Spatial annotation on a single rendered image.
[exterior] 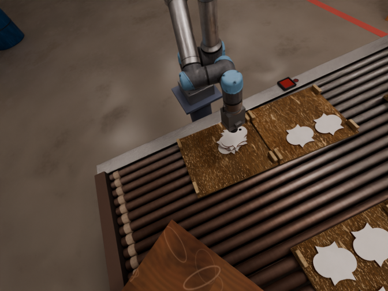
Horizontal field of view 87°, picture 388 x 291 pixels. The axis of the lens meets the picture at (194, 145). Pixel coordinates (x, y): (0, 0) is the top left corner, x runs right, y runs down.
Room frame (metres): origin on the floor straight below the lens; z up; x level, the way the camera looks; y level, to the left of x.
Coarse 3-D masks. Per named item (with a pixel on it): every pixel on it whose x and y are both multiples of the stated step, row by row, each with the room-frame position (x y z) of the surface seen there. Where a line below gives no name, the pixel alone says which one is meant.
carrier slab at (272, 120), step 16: (288, 96) 0.68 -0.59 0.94; (304, 96) 0.65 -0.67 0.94; (320, 96) 0.61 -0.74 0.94; (256, 112) 0.65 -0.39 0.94; (272, 112) 0.62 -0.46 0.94; (288, 112) 0.58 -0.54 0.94; (304, 112) 0.55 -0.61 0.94; (320, 112) 0.52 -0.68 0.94; (336, 112) 0.49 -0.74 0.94; (256, 128) 0.56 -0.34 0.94; (272, 128) 0.52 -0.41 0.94; (288, 128) 0.49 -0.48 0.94; (272, 144) 0.44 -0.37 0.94; (288, 144) 0.41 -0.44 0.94; (320, 144) 0.35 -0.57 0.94; (288, 160) 0.33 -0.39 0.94
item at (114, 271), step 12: (96, 180) 0.57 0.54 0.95; (108, 180) 0.56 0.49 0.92; (96, 192) 0.50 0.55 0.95; (108, 192) 0.48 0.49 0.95; (108, 204) 0.42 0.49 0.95; (108, 216) 0.36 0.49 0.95; (108, 228) 0.31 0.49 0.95; (108, 240) 0.25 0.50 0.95; (120, 240) 0.25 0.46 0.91; (108, 252) 0.21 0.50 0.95; (120, 252) 0.19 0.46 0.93; (108, 264) 0.16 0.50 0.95; (120, 264) 0.14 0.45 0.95; (108, 276) 0.12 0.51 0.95; (120, 276) 0.10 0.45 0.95; (120, 288) 0.06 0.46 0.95
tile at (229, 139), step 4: (224, 132) 0.57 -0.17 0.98; (228, 132) 0.56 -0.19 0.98; (236, 132) 0.55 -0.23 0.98; (240, 132) 0.54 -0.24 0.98; (244, 132) 0.53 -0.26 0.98; (224, 136) 0.55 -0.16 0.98; (228, 136) 0.54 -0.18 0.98; (232, 136) 0.53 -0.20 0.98; (236, 136) 0.52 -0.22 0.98; (240, 136) 0.52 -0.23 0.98; (244, 136) 0.51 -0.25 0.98; (224, 140) 0.53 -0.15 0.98; (228, 140) 0.52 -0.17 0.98; (232, 140) 0.51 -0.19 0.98; (236, 140) 0.50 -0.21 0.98; (240, 140) 0.49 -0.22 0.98; (244, 140) 0.49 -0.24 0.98; (224, 144) 0.50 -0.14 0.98; (228, 144) 0.50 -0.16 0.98; (232, 144) 0.49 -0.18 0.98; (236, 144) 0.48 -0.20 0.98
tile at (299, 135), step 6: (306, 126) 0.46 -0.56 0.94; (288, 132) 0.47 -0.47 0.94; (294, 132) 0.45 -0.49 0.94; (300, 132) 0.44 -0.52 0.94; (306, 132) 0.43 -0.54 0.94; (312, 132) 0.42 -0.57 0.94; (288, 138) 0.44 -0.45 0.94; (294, 138) 0.42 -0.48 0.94; (300, 138) 0.41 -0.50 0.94; (306, 138) 0.40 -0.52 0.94; (294, 144) 0.39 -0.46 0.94; (300, 144) 0.38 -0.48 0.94
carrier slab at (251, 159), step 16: (208, 128) 0.66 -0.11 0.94; (224, 128) 0.62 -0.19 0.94; (192, 144) 0.59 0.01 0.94; (208, 144) 0.56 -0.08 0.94; (256, 144) 0.47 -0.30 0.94; (192, 160) 0.50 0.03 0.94; (208, 160) 0.47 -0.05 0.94; (224, 160) 0.44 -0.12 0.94; (240, 160) 0.41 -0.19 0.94; (256, 160) 0.39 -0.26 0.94; (192, 176) 0.42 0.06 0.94; (208, 176) 0.39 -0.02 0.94; (224, 176) 0.36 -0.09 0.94; (240, 176) 0.34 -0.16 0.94; (208, 192) 0.31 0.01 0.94
